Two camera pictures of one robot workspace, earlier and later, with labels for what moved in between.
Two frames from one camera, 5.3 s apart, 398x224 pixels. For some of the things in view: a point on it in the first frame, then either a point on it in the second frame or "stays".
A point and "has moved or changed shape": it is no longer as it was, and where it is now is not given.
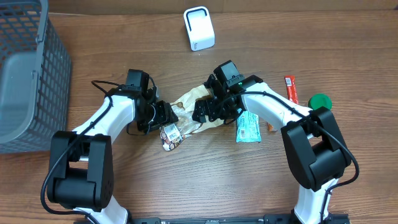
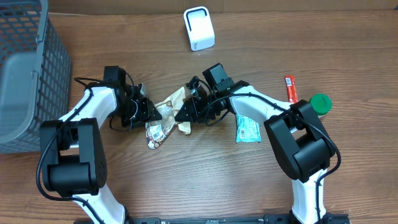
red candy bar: x=291 y=87 stays
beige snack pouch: x=173 y=133 has moved or changed shape
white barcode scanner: x=199 y=27 stays
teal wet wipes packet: x=247 y=128 stays
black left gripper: x=164 y=114 → x=145 y=114
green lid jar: x=319 y=100 stays
